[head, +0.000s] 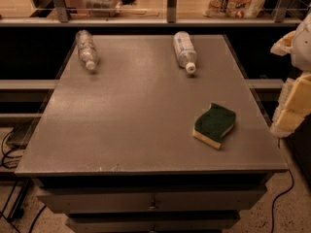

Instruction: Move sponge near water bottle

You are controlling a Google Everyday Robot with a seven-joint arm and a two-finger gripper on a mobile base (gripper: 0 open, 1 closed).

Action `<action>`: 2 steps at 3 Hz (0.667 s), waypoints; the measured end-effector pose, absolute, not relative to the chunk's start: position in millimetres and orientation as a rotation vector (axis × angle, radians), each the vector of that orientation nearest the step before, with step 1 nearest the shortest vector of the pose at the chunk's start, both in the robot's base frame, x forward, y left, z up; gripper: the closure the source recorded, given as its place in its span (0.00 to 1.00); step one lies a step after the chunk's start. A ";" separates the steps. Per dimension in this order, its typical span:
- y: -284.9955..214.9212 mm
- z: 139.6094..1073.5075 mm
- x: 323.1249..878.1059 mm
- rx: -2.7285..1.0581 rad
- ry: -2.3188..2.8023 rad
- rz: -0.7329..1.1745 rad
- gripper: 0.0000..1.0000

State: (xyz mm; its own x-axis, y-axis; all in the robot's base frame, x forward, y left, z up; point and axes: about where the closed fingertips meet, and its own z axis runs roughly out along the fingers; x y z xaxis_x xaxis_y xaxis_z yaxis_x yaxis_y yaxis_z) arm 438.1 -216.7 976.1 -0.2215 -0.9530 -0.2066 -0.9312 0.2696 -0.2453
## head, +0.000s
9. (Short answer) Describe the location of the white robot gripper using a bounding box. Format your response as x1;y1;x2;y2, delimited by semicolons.
270;14;311;138

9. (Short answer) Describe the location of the clear plastic bottle right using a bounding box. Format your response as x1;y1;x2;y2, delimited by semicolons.
173;31;197;74

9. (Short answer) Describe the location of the colourful snack bag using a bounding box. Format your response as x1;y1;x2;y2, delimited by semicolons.
203;0;265;18

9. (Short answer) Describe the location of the grey drawer cabinet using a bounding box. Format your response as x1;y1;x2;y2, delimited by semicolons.
14;33;290;233

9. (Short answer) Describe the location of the grey metal shelf rail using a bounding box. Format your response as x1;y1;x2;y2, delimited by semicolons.
0;0;303;27

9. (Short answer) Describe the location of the lower grey drawer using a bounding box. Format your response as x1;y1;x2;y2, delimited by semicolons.
66;212;240;233

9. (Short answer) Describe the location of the clear plastic storage box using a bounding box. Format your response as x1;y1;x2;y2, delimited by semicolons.
83;0;120;17

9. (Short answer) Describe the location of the grey drawer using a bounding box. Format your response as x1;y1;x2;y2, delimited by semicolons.
37;185;266;214
66;212;240;233

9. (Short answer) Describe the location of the clear plastic bottle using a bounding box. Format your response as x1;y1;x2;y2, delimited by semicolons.
173;31;197;74
76;30;99;73

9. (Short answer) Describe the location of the black cables left floor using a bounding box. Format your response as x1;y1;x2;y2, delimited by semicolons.
0;121;48;233

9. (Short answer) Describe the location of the upper grey drawer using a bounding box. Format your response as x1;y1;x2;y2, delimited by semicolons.
37;185;266;214

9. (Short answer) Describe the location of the black cable right floor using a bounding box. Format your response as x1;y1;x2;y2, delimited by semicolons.
269;138;295;233

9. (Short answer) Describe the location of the green and yellow sponge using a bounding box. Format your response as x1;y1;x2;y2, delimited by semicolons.
192;103;236;150

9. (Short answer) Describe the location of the clear plastic bottle left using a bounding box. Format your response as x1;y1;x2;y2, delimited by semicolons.
76;30;99;73

